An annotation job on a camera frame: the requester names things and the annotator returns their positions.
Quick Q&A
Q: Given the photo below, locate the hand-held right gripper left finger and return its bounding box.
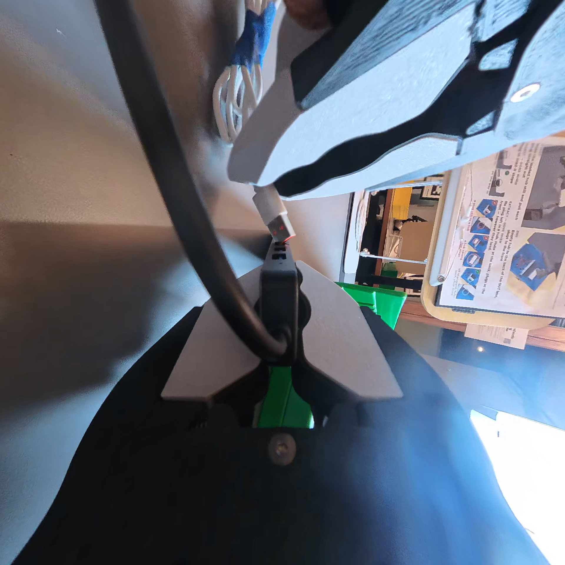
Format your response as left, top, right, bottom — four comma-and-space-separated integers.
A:
161, 267, 270, 401

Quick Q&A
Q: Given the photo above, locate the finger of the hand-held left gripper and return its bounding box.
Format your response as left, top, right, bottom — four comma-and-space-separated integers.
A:
276, 134, 463, 201
227, 8, 483, 193

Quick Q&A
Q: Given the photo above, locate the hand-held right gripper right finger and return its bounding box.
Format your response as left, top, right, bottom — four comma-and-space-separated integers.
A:
296, 260, 403, 401

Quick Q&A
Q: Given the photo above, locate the white usb cable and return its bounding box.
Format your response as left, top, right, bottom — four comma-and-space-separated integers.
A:
212, 0, 295, 244

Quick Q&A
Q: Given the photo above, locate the black hub cable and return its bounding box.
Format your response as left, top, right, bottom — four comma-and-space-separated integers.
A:
94, 0, 294, 359

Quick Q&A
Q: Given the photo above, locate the person's left hand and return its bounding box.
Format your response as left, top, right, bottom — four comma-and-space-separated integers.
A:
282, 0, 332, 30

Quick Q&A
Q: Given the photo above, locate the yellow box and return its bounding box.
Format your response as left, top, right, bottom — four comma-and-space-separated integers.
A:
392, 187, 413, 220

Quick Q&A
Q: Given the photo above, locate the green plastic bin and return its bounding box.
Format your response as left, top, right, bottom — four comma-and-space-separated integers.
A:
254, 282, 408, 430

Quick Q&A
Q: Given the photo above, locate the metal holder bar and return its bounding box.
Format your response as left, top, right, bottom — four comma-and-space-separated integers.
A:
428, 170, 464, 285

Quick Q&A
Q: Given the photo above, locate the cardboard box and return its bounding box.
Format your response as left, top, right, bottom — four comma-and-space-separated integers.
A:
399, 221, 435, 262

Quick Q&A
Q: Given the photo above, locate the wooden ledge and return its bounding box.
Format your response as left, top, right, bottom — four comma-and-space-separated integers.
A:
397, 300, 565, 354

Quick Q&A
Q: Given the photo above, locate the blue tape wrap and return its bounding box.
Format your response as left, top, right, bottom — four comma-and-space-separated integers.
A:
232, 6, 276, 67

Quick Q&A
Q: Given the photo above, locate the small beige labelled card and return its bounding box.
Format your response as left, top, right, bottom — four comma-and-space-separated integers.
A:
463, 323, 529, 350

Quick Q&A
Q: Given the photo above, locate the light wooden board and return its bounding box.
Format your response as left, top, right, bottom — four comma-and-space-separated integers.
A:
420, 132, 565, 331

